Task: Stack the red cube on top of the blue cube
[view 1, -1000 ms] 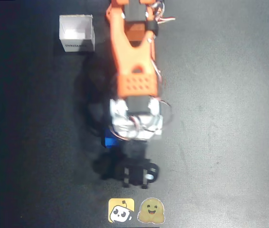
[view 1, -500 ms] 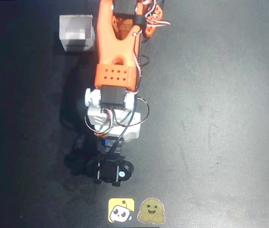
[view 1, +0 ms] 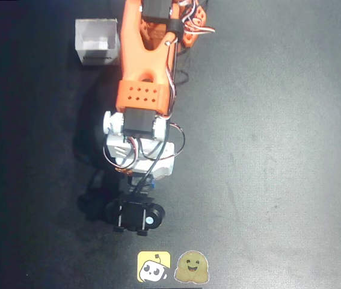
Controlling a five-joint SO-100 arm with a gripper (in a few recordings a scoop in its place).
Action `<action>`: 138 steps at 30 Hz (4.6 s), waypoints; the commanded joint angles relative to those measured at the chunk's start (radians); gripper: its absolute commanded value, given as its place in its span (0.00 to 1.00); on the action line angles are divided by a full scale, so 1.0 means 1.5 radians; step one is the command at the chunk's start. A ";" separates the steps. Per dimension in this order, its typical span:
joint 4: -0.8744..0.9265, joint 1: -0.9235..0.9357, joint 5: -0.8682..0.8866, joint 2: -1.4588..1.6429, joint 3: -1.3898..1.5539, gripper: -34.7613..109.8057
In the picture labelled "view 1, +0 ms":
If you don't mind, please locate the yellow robot face sticker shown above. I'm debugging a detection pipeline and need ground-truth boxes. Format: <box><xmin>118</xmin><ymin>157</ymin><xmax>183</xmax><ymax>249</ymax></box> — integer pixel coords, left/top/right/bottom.
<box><xmin>137</xmin><ymin>250</ymin><xmax>171</xmax><ymax>283</ymax></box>

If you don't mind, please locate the smiling hugging face sticker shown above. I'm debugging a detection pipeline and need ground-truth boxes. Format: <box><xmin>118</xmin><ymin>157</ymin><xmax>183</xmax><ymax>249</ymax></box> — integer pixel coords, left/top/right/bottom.
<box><xmin>174</xmin><ymin>250</ymin><xmax>210</xmax><ymax>284</ymax></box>

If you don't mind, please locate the white cardboard box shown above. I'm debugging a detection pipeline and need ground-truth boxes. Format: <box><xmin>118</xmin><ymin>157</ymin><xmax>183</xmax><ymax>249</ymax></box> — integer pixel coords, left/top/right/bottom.
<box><xmin>74</xmin><ymin>18</ymin><xmax>121</xmax><ymax>66</ymax></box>

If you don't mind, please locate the black camera cable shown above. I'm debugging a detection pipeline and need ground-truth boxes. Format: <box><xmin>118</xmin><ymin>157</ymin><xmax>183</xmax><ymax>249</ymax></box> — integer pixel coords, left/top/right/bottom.
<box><xmin>129</xmin><ymin>39</ymin><xmax>186</xmax><ymax>196</ymax></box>

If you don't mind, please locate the black gripper-mounted camera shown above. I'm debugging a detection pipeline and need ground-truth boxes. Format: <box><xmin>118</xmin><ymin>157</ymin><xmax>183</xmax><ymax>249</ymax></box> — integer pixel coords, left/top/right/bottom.
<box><xmin>105</xmin><ymin>197</ymin><xmax>166</xmax><ymax>237</ymax></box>

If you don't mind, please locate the white and red wire bundle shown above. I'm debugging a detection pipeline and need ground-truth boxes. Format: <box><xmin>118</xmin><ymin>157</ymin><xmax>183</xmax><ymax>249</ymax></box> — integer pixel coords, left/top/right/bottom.
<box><xmin>180</xmin><ymin>0</ymin><xmax>216</xmax><ymax>37</ymax></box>

